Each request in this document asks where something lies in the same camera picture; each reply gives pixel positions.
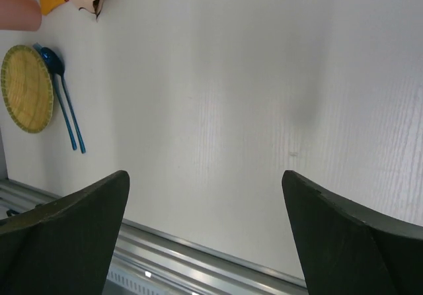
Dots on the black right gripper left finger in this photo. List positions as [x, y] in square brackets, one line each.
[64, 246]

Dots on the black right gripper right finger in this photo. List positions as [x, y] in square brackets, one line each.
[347, 248]

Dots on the round woven bamboo plate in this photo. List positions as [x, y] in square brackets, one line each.
[26, 88]

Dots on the blue metal spoon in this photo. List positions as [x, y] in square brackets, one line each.
[61, 86]

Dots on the blue metal fork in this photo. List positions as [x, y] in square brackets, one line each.
[64, 109]

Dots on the pink plastic cup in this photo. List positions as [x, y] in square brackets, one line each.
[24, 15]

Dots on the aluminium table edge rail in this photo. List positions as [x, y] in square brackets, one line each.
[144, 262]

